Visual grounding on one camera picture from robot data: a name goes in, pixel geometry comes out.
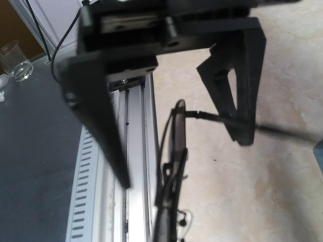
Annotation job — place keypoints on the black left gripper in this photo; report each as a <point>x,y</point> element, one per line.
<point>121,40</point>

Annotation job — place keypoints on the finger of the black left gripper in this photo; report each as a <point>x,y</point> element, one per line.
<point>85,91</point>
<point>232,75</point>

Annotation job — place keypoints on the black frame sunglasses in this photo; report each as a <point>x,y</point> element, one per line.
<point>171,223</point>

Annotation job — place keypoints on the blue-grey hard glasses case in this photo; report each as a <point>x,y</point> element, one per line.
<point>318,153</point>

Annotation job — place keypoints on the clear drinking glass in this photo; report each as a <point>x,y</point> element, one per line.
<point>15,63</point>

